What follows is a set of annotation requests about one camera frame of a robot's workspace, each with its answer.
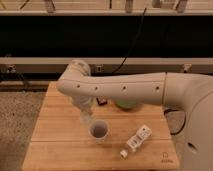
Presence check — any black cable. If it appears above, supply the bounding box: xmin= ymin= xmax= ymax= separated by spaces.
xmin=111 ymin=7 xmax=148 ymax=74

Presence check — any small dark red block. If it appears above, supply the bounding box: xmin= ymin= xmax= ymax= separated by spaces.
xmin=96 ymin=98 xmax=108 ymax=106

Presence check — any wooden board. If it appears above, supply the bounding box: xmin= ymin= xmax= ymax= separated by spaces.
xmin=22 ymin=82 xmax=179 ymax=171

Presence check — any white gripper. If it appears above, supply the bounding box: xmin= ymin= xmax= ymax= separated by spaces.
xmin=72 ymin=96 xmax=93 ymax=115

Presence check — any metal rail frame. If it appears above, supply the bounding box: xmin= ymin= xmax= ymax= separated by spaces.
xmin=0 ymin=57 xmax=213 ymax=74

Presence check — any white plastic bottle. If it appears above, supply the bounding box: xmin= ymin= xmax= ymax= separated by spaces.
xmin=120 ymin=125 xmax=152 ymax=158

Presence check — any green bowl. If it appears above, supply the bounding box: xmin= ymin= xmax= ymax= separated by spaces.
xmin=115 ymin=100 xmax=137 ymax=110

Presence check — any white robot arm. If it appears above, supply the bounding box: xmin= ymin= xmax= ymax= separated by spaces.
xmin=57 ymin=60 xmax=213 ymax=171

